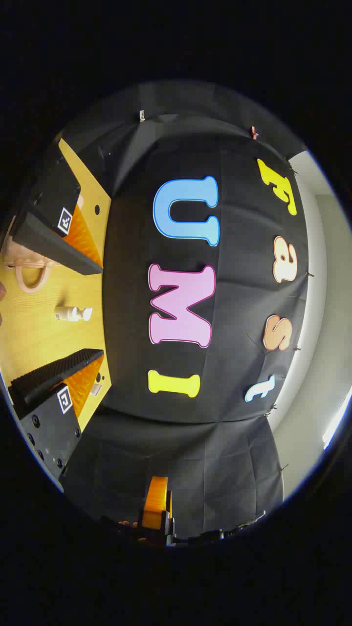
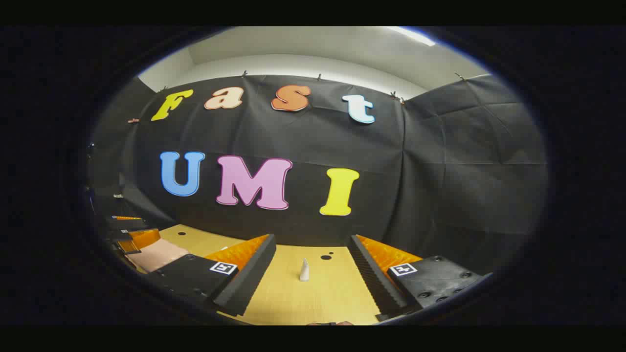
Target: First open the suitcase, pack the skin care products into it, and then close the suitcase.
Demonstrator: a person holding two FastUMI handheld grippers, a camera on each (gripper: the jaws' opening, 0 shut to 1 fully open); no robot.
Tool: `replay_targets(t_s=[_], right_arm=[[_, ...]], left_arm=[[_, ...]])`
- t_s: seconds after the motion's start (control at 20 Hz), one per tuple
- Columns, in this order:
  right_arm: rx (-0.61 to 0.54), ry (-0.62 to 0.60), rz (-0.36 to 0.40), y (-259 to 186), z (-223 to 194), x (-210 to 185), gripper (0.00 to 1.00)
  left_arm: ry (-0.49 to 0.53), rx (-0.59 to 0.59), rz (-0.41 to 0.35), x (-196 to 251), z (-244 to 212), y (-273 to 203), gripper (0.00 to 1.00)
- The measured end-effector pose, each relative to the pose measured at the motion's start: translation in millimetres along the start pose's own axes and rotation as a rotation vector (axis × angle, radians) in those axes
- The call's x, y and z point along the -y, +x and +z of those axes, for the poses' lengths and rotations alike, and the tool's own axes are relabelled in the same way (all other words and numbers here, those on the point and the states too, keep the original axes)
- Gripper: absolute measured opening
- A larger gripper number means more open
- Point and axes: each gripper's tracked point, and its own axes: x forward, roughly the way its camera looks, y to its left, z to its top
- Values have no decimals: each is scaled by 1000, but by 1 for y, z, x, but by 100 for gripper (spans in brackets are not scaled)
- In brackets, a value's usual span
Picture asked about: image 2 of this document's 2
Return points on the black backdrop cloth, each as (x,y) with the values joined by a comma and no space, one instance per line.
(303,137)

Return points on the white cosmetic tube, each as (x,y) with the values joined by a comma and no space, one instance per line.
(304,271)

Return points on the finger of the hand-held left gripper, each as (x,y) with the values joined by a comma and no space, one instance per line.
(124,224)
(144,238)

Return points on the pink suitcase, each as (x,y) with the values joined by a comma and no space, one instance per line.
(159,254)

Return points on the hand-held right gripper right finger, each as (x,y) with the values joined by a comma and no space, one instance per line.
(371,283)

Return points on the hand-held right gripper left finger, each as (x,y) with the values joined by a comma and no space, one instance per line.
(249,283)

